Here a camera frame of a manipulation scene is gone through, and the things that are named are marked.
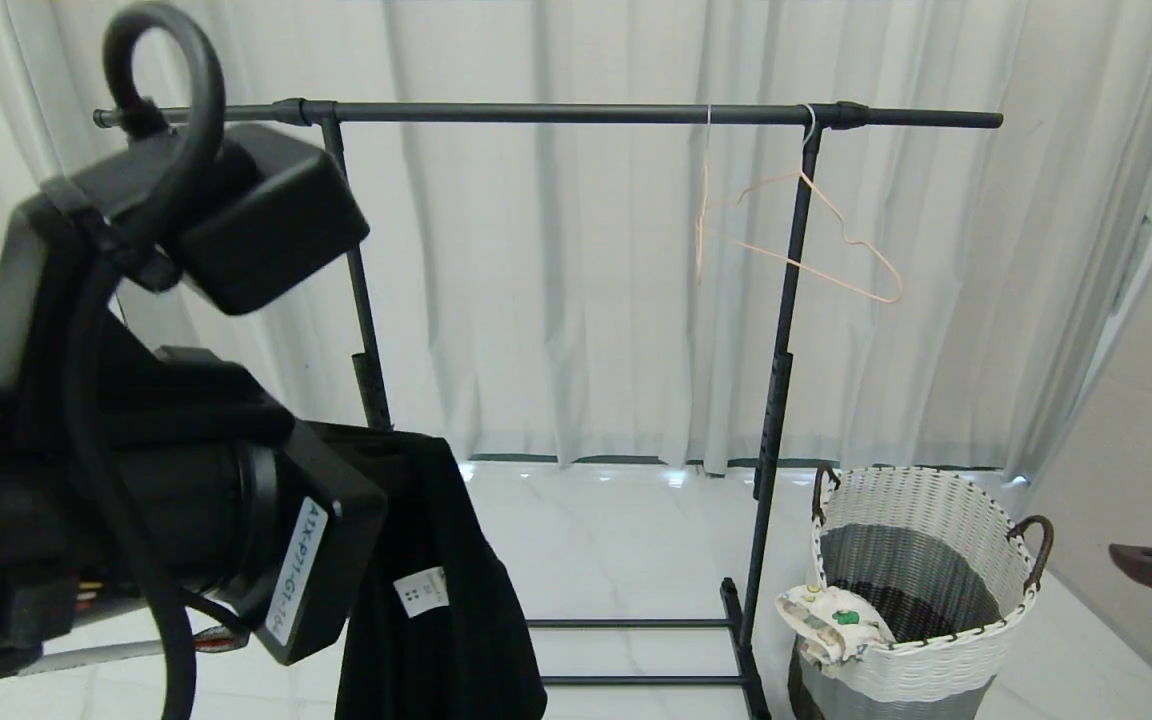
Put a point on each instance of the black garment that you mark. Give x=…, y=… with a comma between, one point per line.
x=436, y=660

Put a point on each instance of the pink clothes hanger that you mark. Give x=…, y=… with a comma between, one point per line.
x=746, y=248
x=702, y=240

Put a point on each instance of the white laundry basket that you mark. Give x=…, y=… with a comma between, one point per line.
x=936, y=680

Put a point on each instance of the black clothes rack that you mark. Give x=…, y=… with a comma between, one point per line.
x=586, y=113

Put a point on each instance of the cream printed garment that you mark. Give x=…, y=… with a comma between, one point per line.
x=836, y=625

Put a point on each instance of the white curtain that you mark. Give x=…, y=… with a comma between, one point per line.
x=556, y=300

